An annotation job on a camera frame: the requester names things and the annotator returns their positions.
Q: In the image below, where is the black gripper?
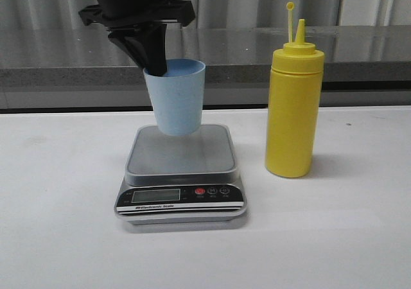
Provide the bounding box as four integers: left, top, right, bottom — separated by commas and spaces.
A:
79, 0, 195, 76

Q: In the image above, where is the light blue plastic cup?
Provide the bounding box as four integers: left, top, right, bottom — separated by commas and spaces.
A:
143, 58, 206, 136

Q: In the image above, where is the silver digital kitchen scale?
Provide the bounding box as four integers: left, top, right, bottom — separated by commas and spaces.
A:
114, 124, 248, 225

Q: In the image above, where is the grey pleated curtain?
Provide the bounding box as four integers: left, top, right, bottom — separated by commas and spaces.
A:
1, 0, 410, 30

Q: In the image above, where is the yellow squeeze bottle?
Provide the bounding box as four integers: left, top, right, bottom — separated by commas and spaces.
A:
265, 1, 325, 178

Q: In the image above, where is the grey stone counter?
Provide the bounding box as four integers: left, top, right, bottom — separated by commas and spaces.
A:
1, 26, 410, 113

